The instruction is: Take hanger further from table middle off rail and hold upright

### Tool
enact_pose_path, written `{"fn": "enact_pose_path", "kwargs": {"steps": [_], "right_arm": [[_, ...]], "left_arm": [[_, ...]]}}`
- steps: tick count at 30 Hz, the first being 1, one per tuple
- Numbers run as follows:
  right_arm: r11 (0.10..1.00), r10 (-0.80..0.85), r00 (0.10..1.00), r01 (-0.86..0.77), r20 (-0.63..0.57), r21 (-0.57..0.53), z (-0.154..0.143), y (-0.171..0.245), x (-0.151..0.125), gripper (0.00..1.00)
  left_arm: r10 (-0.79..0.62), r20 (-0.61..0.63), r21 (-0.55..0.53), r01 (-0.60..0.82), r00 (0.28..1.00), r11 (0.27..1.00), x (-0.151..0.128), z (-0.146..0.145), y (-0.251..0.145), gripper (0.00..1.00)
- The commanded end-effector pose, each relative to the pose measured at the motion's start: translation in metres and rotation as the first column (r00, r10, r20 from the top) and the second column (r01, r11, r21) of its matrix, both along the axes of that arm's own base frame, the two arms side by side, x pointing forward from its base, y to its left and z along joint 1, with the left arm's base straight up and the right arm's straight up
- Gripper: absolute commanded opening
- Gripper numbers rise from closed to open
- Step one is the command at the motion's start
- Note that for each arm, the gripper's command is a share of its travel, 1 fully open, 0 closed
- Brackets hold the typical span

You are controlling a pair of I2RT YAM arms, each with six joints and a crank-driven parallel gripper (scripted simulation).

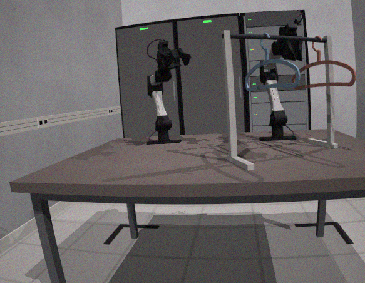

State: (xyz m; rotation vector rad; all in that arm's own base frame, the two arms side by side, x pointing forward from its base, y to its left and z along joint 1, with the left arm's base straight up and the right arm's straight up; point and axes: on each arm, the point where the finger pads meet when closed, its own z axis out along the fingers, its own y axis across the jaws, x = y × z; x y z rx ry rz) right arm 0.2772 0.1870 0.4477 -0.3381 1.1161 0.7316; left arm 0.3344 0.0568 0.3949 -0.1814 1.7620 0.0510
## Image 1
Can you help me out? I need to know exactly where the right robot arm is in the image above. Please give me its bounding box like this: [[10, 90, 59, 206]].
[[147, 40, 182, 145]]

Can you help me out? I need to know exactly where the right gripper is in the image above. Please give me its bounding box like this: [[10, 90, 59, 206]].
[[157, 48, 191, 71]]

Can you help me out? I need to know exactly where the blue plastic hanger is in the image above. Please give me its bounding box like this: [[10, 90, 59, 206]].
[[245, 39, 301, 91]]

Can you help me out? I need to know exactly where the brown clothes hanger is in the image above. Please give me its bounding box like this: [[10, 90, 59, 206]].
[[294, 42, 356, 90]]

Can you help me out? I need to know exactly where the white garment rack with dark rail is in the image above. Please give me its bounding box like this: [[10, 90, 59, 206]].
[[222, 30, 338, 171]]

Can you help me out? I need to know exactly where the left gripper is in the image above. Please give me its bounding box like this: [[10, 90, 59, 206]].
[[282, 40, 302, 61]]

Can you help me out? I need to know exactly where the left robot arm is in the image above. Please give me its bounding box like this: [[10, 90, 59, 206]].
[[259, 21, 299, 141]]

